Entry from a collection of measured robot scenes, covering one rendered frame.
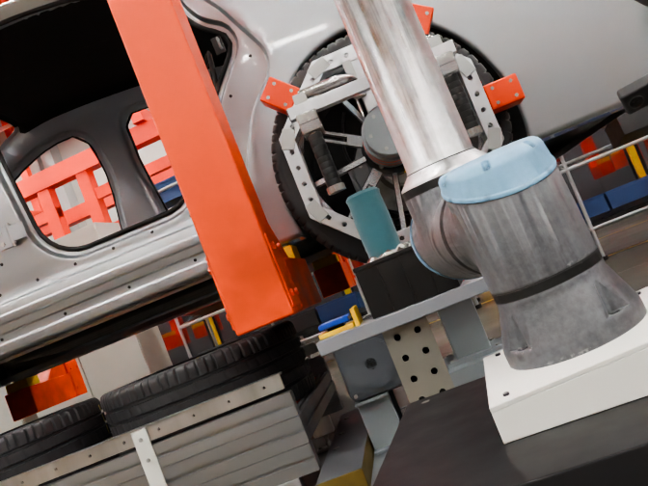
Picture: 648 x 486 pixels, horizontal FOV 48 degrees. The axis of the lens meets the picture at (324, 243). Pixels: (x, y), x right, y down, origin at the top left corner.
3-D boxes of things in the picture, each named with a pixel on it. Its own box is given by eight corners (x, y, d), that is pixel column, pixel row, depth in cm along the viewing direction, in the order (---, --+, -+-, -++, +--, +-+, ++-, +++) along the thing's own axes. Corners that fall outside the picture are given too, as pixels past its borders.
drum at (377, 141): (424, 156, 197) (404, 109, 197) (427, 144, 175) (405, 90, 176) (375, 176, 198) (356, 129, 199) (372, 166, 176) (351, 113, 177)
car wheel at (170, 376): (302, 380, 278) (279, 321, 280) (335, 390, 214) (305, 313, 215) (132, 451, 264) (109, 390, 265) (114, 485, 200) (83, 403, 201)
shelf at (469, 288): (502, 279, 167) (498, 266, 167) (515, 281, 150) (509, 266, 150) (328, 347, 171) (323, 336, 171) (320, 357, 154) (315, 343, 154)
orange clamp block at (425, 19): (425, 48, 198) (433, 16, 198) (426, 40, 191) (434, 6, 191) (399, 43, 199) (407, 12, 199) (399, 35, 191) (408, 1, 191)
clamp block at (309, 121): (326, 133, 180) (318, 114, 180) (322, 126, 171) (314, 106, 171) (307, 142, 180) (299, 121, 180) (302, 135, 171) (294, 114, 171)
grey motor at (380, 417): (429, 405, 237) (389, 304, 240) (436, 435, 196) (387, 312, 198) (377, 425, 239) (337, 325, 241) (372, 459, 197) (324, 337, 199)
